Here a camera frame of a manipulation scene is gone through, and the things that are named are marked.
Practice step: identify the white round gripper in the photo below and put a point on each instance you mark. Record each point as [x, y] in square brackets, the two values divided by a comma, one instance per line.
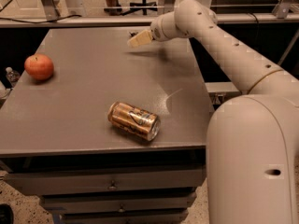
[158, 32]

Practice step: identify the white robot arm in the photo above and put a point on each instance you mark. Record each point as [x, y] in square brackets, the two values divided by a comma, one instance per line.
[252, 140]

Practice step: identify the orange soda can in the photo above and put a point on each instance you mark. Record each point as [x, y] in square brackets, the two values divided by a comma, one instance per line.
[134, 120]

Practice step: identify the black office chair base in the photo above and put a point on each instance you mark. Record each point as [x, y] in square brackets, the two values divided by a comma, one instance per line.
[144, 6]

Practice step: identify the person leg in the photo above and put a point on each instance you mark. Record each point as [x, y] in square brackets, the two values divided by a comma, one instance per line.
[113, 7]

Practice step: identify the red apple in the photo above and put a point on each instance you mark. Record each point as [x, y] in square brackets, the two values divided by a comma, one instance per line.
[39, 66]

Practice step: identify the grey drawer cabinet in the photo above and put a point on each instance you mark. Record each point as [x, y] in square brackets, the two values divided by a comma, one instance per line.
[61, 125]

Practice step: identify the clear plastic water bottle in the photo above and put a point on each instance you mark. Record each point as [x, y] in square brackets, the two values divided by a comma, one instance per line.
[13, 76]

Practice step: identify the top grey drawer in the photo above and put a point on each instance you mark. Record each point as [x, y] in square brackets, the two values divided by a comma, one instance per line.
[61, 183]

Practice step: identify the grey drawer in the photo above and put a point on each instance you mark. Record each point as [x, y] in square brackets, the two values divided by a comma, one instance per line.
[167, 216]
[119, 203]
[61, 183]

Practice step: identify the middle grey drawer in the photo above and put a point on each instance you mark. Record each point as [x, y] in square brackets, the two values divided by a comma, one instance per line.
[119, 203]

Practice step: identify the bottom grey drawer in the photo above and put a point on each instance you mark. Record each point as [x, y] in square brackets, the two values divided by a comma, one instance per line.
[167, 216]

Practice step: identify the black shoe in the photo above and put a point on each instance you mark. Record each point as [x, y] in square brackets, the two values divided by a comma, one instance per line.
[6, 214]

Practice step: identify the grey wall power strip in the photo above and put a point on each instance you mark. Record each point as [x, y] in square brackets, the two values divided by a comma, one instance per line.
[219, 92]

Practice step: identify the grey metal rail frame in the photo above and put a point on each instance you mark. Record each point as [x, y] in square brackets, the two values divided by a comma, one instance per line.
[78, 12]

